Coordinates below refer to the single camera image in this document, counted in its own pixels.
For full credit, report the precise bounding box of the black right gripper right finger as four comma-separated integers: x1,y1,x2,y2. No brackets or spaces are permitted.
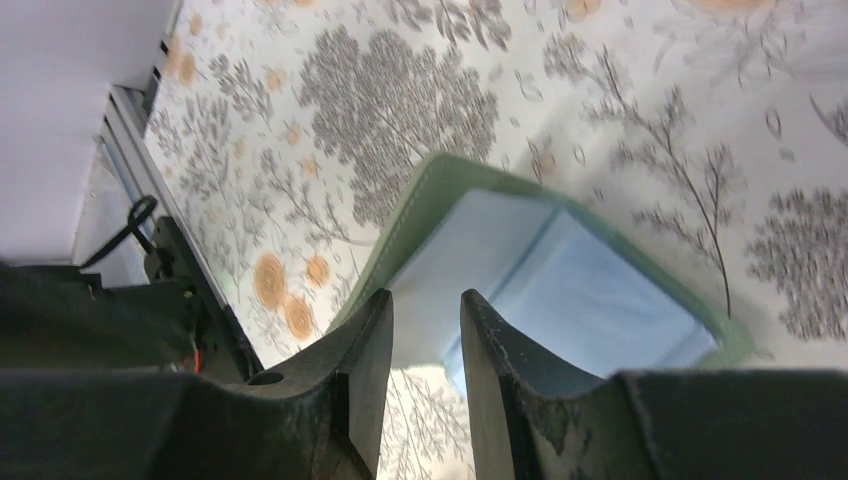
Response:
460,290,847,479

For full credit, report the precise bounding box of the green card holder wallet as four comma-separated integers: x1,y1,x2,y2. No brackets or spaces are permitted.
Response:
334,153,753,395

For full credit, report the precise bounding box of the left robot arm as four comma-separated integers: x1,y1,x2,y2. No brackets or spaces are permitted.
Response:
1,195,263,383

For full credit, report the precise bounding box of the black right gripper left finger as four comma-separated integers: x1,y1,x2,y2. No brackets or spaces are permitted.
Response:
1,289,393,479

